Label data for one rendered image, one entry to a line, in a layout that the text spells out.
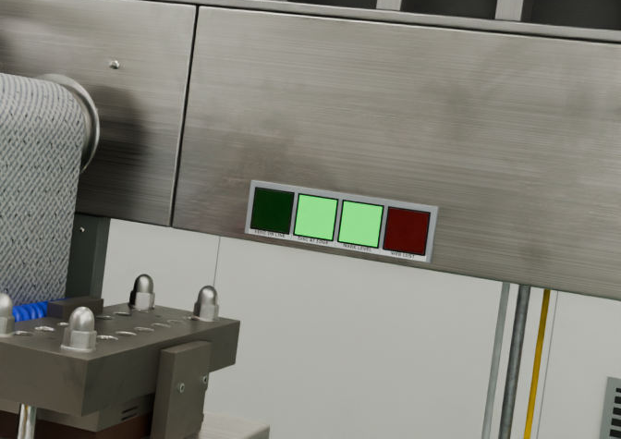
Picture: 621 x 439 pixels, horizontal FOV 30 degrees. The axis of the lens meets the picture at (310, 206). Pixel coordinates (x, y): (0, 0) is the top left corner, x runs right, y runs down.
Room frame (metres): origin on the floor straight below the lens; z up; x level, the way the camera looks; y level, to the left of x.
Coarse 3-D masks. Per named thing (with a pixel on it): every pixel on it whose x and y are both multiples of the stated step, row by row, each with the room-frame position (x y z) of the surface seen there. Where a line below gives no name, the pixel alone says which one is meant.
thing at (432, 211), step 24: (288, 192) 1.48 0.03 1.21; (312, 192) 1.47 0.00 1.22; (336, 192) 1.46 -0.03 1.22; (336, 216) 1.46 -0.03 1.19; (384, 216) 1.44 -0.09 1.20; (432, 216) 1.42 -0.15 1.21; (312, 240) 1.47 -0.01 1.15; (336, 240) 1.46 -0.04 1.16; (384, 240) 1.44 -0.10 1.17; (432, 240) 1.42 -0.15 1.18
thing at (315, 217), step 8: (304, 200) 1.48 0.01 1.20; (312, 200) 1.47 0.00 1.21; (320, 200) 1.47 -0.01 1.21; (328, 200) 1.47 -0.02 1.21; (304, 208) 1.48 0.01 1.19; (312, 208) 1.47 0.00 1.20; (320, 208) 1.47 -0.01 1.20; (328, 208) 1.47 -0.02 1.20; (304, 216) 1.48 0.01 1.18; (312, 216) 1.47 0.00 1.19; (320, 216) 1.47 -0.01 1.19; (328, 216) 1.46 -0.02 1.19; (296, 224) 1.48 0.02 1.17; (304, 224) 1.47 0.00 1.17; (312, 224) 1.47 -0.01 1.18; (320, 224) 1.47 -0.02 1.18; (328, 224) 1.46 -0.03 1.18; (296, 232) 1.48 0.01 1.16; (304, 232) 1.47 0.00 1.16; (312, 232) 1.47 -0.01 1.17; (320, 232) 1.47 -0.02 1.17; (328, 232) 1.46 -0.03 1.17
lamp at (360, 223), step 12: (348, 204) 1.46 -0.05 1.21; (360, 204) 1.45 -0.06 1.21; (348, 216) 1.46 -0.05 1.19; (360, 216) 1.45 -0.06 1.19; (372, 216) 1.45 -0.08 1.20; (348, 228) 1.46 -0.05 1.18; (360, 228) 1.45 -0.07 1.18; (372, 228) 1.45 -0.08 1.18; (348, 240) 1.45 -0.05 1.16; (360, 240) 1.45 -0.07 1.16; (372, 240) 1.44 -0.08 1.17
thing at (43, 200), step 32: (0, 192) 1.33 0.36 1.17; (32, 192) 1.39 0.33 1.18; (64, 192) 1.46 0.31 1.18; (0, 224) 1.34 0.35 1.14; (32, 224) 1.40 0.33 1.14; (64, 224) 1.47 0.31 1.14; (0, 256) 1.34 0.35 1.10; (32, 256) 1.41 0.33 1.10; (64, 256) 1.48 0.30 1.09; (0, 288) 1.35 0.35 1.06; (32, 288) 1.42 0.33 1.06; (64, 288) 1.48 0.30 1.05
